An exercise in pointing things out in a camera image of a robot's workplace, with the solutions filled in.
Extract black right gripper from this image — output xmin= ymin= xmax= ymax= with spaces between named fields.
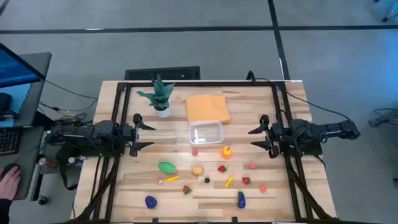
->
xmin=248 ymin=114 xmax=290 ymax=159

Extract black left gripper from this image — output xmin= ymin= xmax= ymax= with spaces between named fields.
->
xmin=119 ymin=113 xmax=157 ymax=157

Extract orange toy fruit green top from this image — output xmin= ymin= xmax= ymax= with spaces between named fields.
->
xmin=221 ymin=145 xmax=234 ymax=159

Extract purple toy grapes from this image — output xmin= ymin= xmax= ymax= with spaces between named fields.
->
xmin=144 ymin=195 xmax=158 ymax=210

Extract person's forearm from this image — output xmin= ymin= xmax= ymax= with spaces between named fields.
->
xmin=0 ymin=198 xmax=13 ymax=224

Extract clear plastic tupperware container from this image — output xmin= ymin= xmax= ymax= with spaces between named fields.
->
xmin=188 ymin=120 xmax=225 ymax=146

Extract green plant in white pot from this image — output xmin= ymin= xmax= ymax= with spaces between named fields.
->
xmin=136 ymin=73 xmax=176 ymax=119

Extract black floor vent grille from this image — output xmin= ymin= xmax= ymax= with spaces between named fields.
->
xmin=124 ymin=65 xmax=201 ymax=82

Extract folded orange cloth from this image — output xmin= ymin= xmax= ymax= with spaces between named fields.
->
xmin=185 ymin=95 xmax=232 ymax=125

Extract clear plastic bottle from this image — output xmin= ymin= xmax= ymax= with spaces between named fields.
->
xmin=67 ymin=155 xmax=86 ymax=165

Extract red soda can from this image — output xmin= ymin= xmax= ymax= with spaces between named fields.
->
xmin=37 ymin=157 xmax=57 ymax=170

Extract grey computer desk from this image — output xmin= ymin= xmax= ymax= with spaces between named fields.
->
xmin=0 ymin=52 xmax=53 ymax=202

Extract black floor stand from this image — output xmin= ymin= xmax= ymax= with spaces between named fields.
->
xmin=368 ymin=108 xmax=398 ymax=128

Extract blue desk mat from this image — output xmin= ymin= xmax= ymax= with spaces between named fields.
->
xmin=0 ymin=83 xmax=32 ymax=128

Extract black keyboard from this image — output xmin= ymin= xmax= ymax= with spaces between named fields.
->
xmin=0 ymin=127 xmax=23 ymax=156

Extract black desktop device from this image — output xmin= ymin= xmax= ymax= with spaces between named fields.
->
xmin=0 ymin=92 xmax=20 ymax=122

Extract computer monitor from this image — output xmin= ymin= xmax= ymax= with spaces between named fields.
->
xmin=0 ymin=42 xmax=46 ymax=89

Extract person's hand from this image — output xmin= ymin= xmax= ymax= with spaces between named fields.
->
xmin=0 ymin=166 xmax=22 ymax=202

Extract office chair base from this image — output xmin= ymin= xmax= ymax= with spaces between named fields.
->
xmin=373 ymin=0 xmax=398 ymax=23

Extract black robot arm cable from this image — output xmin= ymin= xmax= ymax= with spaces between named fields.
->
xmin=246 ymin=70 xmax=353 ymax=121

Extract tangled cable bundle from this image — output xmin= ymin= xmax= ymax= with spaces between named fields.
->
xmin=54 ymin=111 xmax=88 ymax=126

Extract black aluminium table frame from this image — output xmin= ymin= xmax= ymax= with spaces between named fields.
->
xmin=70 ymin=80 xmax=340 ymax=224

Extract black strap loop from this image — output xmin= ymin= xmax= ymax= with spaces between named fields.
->
xmin=55 ymin=141 xmax=81 ymax=192

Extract thin black cable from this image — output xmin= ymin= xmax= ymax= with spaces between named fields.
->
xmin=44 ymin=79 xmax=99 ymax=100
xmin=38 ymin=98 xmax=99 ymax=113

